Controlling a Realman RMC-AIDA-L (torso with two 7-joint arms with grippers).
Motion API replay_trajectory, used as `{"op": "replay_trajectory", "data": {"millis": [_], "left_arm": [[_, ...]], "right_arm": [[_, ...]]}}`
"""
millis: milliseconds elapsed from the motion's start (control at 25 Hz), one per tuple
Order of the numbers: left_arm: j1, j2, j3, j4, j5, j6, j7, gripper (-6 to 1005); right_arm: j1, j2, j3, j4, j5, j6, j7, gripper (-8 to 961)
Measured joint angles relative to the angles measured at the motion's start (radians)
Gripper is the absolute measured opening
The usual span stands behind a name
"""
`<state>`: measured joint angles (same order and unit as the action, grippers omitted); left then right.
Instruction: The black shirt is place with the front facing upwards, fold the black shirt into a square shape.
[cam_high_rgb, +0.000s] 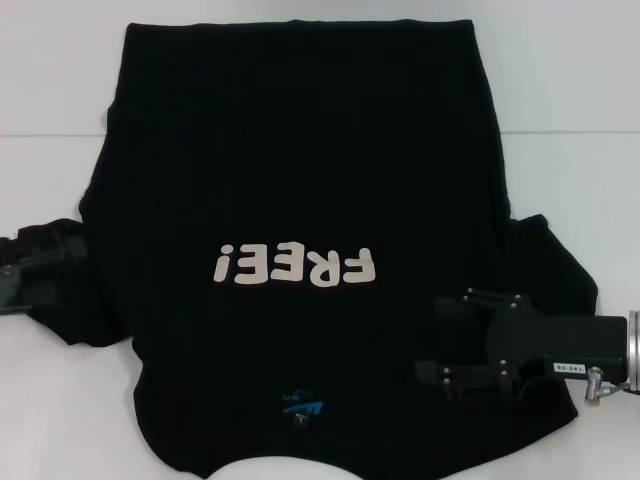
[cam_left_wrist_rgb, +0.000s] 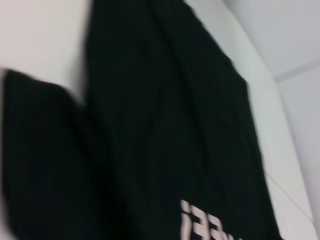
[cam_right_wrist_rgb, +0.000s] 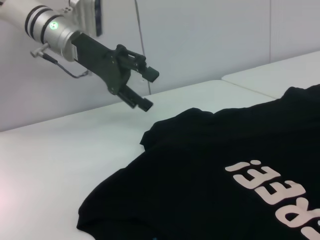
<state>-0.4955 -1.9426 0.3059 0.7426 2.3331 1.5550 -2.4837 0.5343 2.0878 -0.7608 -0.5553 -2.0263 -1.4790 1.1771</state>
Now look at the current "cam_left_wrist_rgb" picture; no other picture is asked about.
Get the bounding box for black t-shirt with FREE print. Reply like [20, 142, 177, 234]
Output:
[0, 0, 285, 240]

